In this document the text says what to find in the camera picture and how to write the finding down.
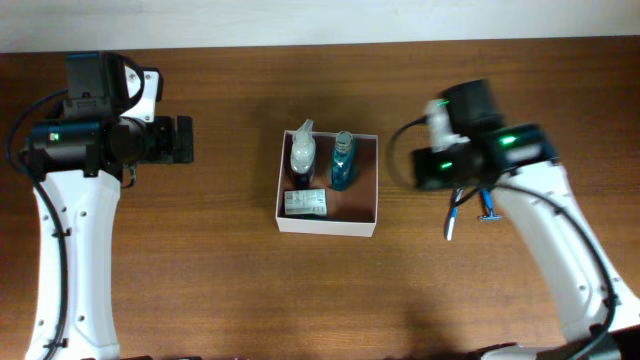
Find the blue white toothbrush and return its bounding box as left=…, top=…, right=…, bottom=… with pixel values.
left=444, top=188, right=464, bottom=241

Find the blue razor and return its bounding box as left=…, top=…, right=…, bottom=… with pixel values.
left=478, top=188, right=502, bottom=222

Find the blue mouthwash bottle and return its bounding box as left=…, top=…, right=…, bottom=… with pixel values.
left=331, top=131, right=355, bottom=191

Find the green white soap box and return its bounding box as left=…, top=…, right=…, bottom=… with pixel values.
left=284, top=189, right=328, bottom=217

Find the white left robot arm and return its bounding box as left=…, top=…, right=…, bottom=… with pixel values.
left=13, top=51, right=194, bottom=359

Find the foam soap pump bottle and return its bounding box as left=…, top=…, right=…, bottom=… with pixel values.
left=290, top=119, right=316, bottom=190

